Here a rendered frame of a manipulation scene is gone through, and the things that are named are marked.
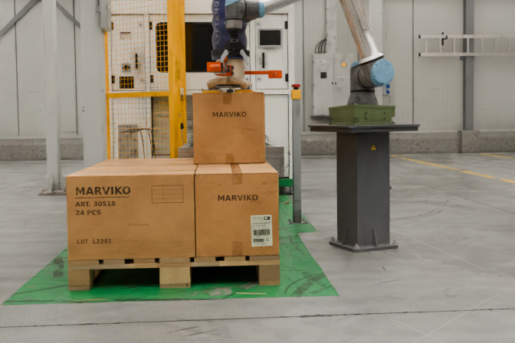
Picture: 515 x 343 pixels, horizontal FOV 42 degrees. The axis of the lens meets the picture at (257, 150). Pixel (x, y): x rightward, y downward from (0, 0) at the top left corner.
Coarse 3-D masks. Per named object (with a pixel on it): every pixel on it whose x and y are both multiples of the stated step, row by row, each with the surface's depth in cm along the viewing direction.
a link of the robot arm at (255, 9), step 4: (248, 4) 368; (252, 4) 369; (256, 4) 369; (260, 4) 370; (248, 8) 368; (252, 8) 368; (256, 8) 369; (260, 8) 370; (264, 8) 372; (248, 12) 368; (252, 12) 369; (256, 12) 370; (260, 12) 370; (264, 12) 372; (244, 16) 370; (248, 16) 371; (252, 16) 371; (256, 16) 372; (260, 16) 372
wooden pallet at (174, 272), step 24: (72, 264) 319; (96, 264) 319; (120, 264) 320; (144, 264) 321; (168, 264) 321; (192, 264) 322; (216, 264) 323; (240, 264) 323; (264, 264) 324; (72, 288) 319
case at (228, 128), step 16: (192, 96) 380; (208, 96) 379; (224, 96) 379; (240, 96) 379; (256, 96) 379; (208, 112) 380; (224, 112) 380; (240, 112) 380; (256, 112) 379; (208, 128) 380; (224, 128) 380; (240, 128) 380; (256, 128) 380; (208, 144) 381; (224, 144) 381; (240, 144) 380; (256, 144) 380; (208, 160) 381; (224, 160) 381; (240, 160) 381; (256, 160) 381
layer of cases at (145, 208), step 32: (128, 160) 423; (160, 160) 419; (192, 160) 415; (96, 192) 318; (128, 192) 319; (160, 192) 320; (192, 192) 321; (224, 192) 321; (256, 192) 322; (96, 224) 319; (128, 224) 320; (160, 224) 320; (192, 224) 321; (224, 224) 322; (256, 224) 323; (96, 256) 319; (128, 256) 320; (160, 256) 321; (192, 256) 322
